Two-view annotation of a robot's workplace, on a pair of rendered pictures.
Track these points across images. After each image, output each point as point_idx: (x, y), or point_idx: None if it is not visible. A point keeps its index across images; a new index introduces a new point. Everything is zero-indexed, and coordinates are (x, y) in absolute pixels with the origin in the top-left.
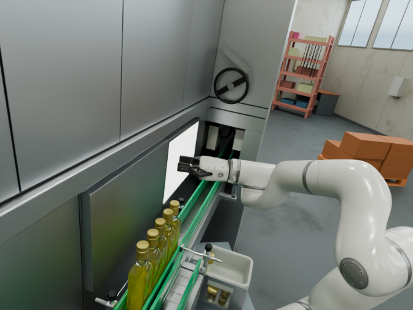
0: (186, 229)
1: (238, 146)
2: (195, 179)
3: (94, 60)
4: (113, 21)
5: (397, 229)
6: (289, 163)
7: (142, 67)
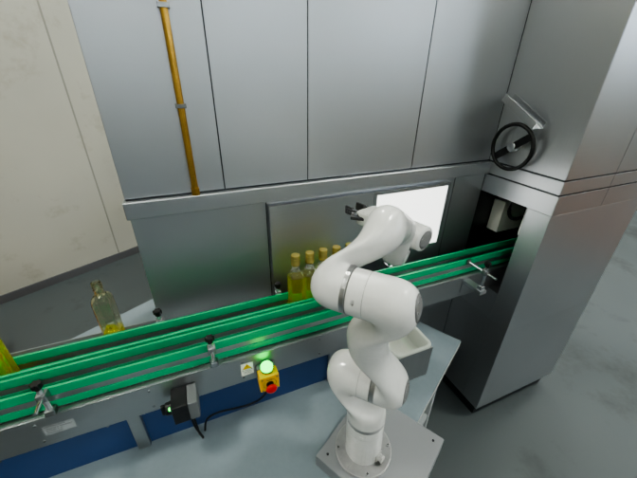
0: None
1: None
2: None
3: (279, 119)
4: (297, 91)
5: (385, 274)
6: None
7: (335, 123)
